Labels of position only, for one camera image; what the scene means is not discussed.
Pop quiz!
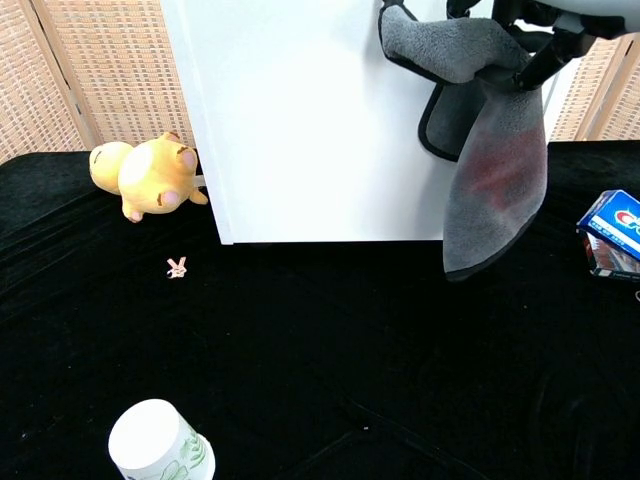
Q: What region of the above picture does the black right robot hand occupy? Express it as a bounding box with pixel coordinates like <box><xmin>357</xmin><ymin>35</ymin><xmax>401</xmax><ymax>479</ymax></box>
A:
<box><xmin>446</xmin><ymin>0</ymin><xmax>597</xmax><ymax>93</ymax></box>

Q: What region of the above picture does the grey microfibre cloth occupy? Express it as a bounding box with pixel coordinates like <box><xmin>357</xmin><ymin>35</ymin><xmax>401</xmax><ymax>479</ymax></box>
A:
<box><xmin>377</xmin><ymin>0</ymin><xmax>550</xmax><ymax>284</ymax></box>

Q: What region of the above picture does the white cabinet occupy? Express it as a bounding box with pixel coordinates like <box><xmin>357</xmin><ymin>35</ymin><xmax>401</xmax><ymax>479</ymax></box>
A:
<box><xmin>159</xmin><ymin>0</ymin><xmax>574</xmax><ymax>245</ymax></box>

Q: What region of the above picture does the woven folding screen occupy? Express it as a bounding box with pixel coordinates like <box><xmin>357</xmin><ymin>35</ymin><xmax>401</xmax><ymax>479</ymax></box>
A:
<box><xmin>548</xmin><ymin>29</ymin><xmax>640</xmax><ymax>143</ymax></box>
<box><xmin>0</xmin><ymin>0</ymin><xmax>197</xmax><ymax>165</ymax></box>

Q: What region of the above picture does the blue toothpaste box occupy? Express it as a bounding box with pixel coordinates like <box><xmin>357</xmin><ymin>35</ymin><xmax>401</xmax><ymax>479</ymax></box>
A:
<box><xmin>575</xmin><ymin>189</ymin><xmax>640</xmax><ymax>262</ymax></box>

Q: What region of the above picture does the dark printed box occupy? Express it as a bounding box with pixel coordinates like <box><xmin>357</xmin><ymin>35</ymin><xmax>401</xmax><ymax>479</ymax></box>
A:
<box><xmin>582</xmin><ymin>231</ymin><xmax>640</xmax><ymax>284</ymax></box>

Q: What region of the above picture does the black table cloth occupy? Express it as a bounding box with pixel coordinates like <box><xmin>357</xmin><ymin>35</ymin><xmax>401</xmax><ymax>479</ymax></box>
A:
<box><xmin>0</xmin><ymin>140</ymin><xmax>640</xmax><ymax>480</ymax></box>

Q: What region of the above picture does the yellow plush bear toy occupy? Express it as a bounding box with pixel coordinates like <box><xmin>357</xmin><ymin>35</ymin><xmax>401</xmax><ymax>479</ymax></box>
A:
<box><xmin>89</xmin><ymin>131</ymin><xmax>209</xmax><ymax>224</ymax></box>

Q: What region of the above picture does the white paper cup green print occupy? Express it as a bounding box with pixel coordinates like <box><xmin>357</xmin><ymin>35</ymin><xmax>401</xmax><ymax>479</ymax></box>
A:
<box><xmin>107</xmin><ymin>398</ymin><xmax>217</xmax><ymax>480</ymax></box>

